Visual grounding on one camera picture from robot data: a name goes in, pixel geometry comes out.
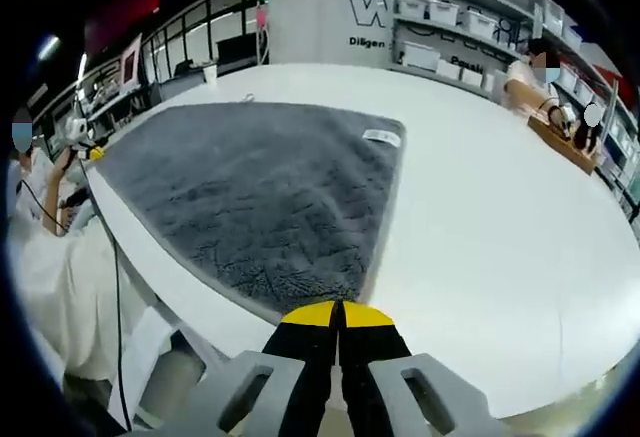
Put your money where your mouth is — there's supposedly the person's head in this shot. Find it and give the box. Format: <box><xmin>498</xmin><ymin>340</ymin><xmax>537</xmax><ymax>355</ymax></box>
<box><xmin>11</xmin><ymin>105</ymin><xmax>36</xmax><ymax>156</ymax></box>

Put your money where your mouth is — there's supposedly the group of white storage boxes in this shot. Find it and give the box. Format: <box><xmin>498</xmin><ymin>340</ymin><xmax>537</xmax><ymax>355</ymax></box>
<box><xmin>397</xmin><ymin>0</ymin><xmax>639</xmax><ymax>178</ymax></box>

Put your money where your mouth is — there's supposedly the grey table leg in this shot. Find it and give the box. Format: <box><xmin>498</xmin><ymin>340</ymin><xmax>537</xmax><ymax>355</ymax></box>
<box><xmin>135</xmin><ymin>349</ymin><xmax>207</xmax><ymax>429</ymax></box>

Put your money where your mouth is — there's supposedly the wooden tray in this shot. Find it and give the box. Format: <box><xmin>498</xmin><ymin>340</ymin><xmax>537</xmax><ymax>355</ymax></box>
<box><xmin>527</xmin><ymin>113</ymin><xmax>602</xmax><ymax>175</ymax></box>

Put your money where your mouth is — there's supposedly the grey metal shelf rack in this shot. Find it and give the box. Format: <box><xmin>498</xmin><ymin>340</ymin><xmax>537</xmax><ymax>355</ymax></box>
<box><xmin>391</xmin><ymin>0</ymin><xmax>640</xmax><ymax>211</ymax></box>

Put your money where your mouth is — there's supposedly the grey towel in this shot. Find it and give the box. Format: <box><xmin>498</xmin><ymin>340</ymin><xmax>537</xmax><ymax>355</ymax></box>
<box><xmin>91</xmin><ymin>94</ymin><xmax>409</xmax><ymax>316</ymax></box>

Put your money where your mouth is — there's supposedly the person's torso white shirt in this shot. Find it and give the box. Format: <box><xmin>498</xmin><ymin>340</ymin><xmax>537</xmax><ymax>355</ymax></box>
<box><xmin>5</xmin><ymin>154</ymin><xmax>169</xmax><ymax>386</ymax></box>

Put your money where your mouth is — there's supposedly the black flat screen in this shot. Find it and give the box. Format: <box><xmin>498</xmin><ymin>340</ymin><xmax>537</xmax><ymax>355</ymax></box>
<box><xmin>215</xmin><ymin>35</ymin><xmax>260</xmax><ymax>64</ymax></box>

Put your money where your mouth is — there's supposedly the person's left hand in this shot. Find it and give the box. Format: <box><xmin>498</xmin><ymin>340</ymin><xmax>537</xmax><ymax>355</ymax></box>
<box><xmin>58</xmin><ymin>145</ymin><xmax>82</xmax><ymax>172</ymax></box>

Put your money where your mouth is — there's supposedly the red ceiling panel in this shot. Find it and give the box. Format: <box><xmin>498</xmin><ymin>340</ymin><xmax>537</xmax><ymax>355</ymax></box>
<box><xmin>83</xmin><ymin>0</ymin><xmax>165</xmax><ymax>57</ymax></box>

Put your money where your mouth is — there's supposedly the black cable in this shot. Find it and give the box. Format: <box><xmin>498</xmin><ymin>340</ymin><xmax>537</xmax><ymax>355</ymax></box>
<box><xmin>18</xmin><ymin>179</ymin><xmax>134</xmax><ymax>433</ymax></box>

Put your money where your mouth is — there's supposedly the short ceiling light strip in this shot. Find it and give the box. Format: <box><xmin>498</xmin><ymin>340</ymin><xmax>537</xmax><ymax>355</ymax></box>
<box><xmin>36</xmin><ymin>33</ymin><xmax>62</xmax><ymax>67</ymax></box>

